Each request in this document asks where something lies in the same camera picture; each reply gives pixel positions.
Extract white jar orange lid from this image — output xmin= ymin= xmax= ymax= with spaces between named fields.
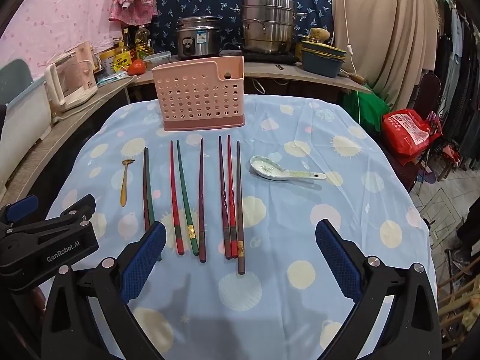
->
xmin=98 ymin=47 xmax=121 ymax=74

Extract cooking oil bottle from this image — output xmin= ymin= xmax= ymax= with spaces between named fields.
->
xmin=135 ymin=25 xmax=155 ymax=59

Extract yellow seasoning packet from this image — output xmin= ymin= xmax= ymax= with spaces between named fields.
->
xmin=113 ymin=53 xmax=133 ymax=73

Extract green chopstick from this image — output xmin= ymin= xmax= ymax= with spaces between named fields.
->
xmin=176 ymin=140 xmax=200 ymax=257
xmin=143 ymin=147 xmax=163 ymax=262

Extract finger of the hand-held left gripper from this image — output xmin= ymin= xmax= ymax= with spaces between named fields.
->
xmin=7 ymin=194 xmax=97 ymax=234
xmin=0 ymin=194 xmax=39 ymax=233

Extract red plastic bag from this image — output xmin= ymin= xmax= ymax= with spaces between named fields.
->
xmin=381 ymin=108 xmax=444 ymax=166

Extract hanging clothes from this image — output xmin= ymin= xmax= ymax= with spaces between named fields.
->
xmin=433 ymin=0 xmax=480 ymax=167

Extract loofah sponge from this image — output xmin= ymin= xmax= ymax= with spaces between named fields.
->
xmin=308 ymin=27 xmax=331 ymax=43

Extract white ceramic soup spoon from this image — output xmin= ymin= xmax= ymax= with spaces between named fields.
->
xmin=250 ymin=155 xmax=328 ymax=182

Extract wet wipes packet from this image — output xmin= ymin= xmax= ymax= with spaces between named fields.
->
xmin=95 ymin=71 xmax=129 ymax=84

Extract pink dotted sheet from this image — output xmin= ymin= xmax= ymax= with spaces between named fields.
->
xmin=0 ymin=0 xmax=126 ymax=87

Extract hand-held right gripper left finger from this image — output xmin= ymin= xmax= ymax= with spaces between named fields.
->
xmin=41 ymin=221 xmax=168 ymax=360

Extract white glass electric kettle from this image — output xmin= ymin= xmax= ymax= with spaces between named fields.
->
xmin=44 ymin=53 xmax=99 ymax=112

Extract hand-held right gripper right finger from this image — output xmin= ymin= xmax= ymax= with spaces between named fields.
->
xmin=315 ymin=219 xmax=442 ymax=360

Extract green plastic bag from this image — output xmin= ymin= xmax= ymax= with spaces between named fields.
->
xmin=340 ymin=89 xmax=391 ymax=136

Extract steel rice cooker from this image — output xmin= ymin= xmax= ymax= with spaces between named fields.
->
xmin=175 ymin=16 xmax=223 ymax=61

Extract wood grain side counter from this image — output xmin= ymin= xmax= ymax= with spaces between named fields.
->
xmin=0 ymin=75 xmax=136 ymax=205

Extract dark blue plastic basin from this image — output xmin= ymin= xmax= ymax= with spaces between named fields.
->
xmin=301 ymin=50 xmax=344 ymax=79

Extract pink electric kettle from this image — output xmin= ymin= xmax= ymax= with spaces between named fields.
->
xmin=74 ymin=41 xmax=95 ymax=74

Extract dark blue leaf-print cloth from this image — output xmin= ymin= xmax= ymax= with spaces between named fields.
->
xmin=153 ymin=0 xmax=334 ymax=56

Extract stainless steel steamer pot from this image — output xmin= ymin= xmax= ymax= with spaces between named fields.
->
xmin=240 ymin=0 xmax=308 ymax=55

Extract small gold spoon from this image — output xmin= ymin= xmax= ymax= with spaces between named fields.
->
xmin=119 ymin=159 xmax=136 ymax=207

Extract white plastic dish bin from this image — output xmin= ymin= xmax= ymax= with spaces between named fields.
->
xmin=0 ymin=59 xmax=52 ymax=151

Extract blue dotted tablecloth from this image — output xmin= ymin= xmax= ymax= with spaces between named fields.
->
xmin=37 ymin=94 xmax=440 ymax=360

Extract bamboo chair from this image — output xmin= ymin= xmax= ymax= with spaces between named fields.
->
xmin=437 ymin=260 xmax=480 ymax=343

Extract white cable with switch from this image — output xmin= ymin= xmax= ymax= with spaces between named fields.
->
xmin=342 ymin=0 xmax=370 ymax=94

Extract pink perforated utensil holder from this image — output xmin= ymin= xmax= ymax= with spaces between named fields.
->
xmin=152 ymin=55 xmax=246 ymax=132

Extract grey counter board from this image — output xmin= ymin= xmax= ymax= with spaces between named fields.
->
xmin=129 ymin=57 xmax=374 ymax=95

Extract black induction cooktop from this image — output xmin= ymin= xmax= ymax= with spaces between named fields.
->
xmin=219 ymin=49 xmax=298 ymax=65

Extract dark red chair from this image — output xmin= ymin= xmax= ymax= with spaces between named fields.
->
xmin=412 ymin=72 xmax=446 ymax=128

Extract beige curtain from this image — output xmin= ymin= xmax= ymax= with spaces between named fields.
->
xmin=304 ymin=0 xmax=456 ymax=110

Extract clear food container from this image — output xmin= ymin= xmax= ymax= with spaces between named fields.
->
xmin=143 ymin=51 xmax=172 ymax=69

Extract wooden handled knife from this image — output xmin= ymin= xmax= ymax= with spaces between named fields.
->
xmin=338 ymin=70 xmax=367 ymax=86

